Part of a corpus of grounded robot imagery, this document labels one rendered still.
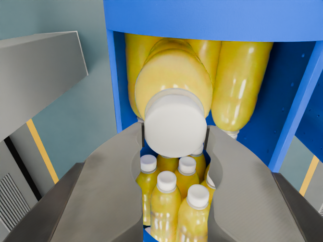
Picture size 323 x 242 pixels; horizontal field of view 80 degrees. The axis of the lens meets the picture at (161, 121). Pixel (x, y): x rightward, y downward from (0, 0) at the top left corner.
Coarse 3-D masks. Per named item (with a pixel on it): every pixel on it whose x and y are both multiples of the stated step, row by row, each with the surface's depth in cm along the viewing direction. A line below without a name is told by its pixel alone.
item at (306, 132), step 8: (320, 80) 68; (320, 88) 65; (312, 96) 66; (320, 96) 63; (312, 104) 64; (320, 104) 62; (304, 112) 66; (312, 112) 63; (320, 112) 60; (304, 120) 66; (312, 120) 62; (320, 120) 60; (304, 128) 66; (312, 128) 62; (320, 128) 59; (296, 136) 76; (304, 136) 67; (312, 136) 62; (320, 136) 59; (304, 144) 70; (312, 144) 63; (320, 144) 59; (312, 152) 67; (320, 152) 60; (320, 160) 64
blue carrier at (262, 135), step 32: (128, 0) 17; (160, 0) 15; (192, 0) 14; (224, 0) 14; (256, 0) 14; (288, 0) 14; (320, 0) 15; (128, 32) 19; (160, 32) 16; (192, 32) 15; (224, 32) 15; (256, 32) 15; (288, 32) 15; (320, 32) 16; (288, 64) 31; (320, 64) 19; (288, 96) 30; (256, 128) 40; (288, 128) 22
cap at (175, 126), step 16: (176, 96) 12; (160, 112) 11; (176, 112) 11; (192, 112) 11; (144, 128) 12; (160, 128) 12; (176, 128) 12; (192, 128) 11; (160, 144) 12; (176, 144) 12; (192, 144) 12
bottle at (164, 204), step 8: (152, 192) 41; (160, 192) 40; (168, 192) 39; (176, 192) 40; (152, 200) 41; (160, 200) 39; (168, 200) 39; (176, 200) 40; (152, 208) 41; (160, 208) 39; (168, 208) 39; (176, 208) 40; (152, 216) 43; (160, 216) 40; (168, 216) 40; (176, 216) 41; (152, 224) 44; (160, 224) 42; (168, 224) 41; (152, 232) 46; (160, 232) 43; (168, 232) 43; (160, 240) 45; (168, 240) 44
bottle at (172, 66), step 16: (160, 48) 19; (176, 48) 18; (192, 48) 23; (144, 64) 17; (160, 64) 15; (176, 64) 14; (192, 64) 15; (144, 80) 15; (160, 80) 14; (176, 80) 13; (192, 80) 14; (208, 80) 15; (144, 96) 14; (160, 96) 13; (192, 96) 13; (208, 96) 14; (144, 112) 14; (208, 112) 15
